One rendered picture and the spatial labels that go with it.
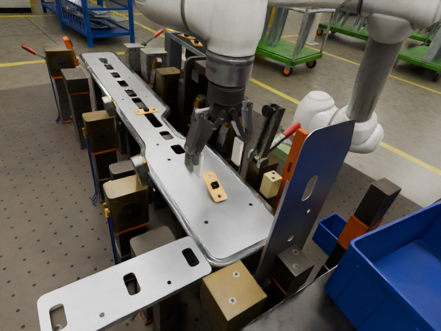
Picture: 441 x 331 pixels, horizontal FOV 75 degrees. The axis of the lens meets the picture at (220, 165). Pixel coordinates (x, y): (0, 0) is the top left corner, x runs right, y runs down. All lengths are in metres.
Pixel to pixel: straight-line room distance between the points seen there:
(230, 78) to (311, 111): 0.87
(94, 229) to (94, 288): 0.50
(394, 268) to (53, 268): 0.88
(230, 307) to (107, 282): 0.23
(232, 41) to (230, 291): 0.41
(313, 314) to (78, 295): 0.40
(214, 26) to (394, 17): 0.58
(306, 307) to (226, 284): 0.15
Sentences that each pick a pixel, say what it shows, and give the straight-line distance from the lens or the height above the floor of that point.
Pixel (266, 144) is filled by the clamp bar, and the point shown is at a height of 1.12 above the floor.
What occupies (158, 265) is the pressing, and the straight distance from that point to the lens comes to 0.60.
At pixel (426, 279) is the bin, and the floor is 1.03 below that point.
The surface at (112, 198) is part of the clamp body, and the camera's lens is 0.66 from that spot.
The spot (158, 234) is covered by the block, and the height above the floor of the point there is 0.98.
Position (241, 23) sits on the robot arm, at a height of 1.41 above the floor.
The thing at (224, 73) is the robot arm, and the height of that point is 1.32.
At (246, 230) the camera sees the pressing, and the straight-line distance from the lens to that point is 0.67.
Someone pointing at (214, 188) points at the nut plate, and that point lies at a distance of 0.72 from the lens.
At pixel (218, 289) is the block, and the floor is 1.06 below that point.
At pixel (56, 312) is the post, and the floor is 0.99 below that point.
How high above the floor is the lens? 1.50
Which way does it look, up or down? 37 degrees down
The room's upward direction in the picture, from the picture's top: 9 degrees clockwise
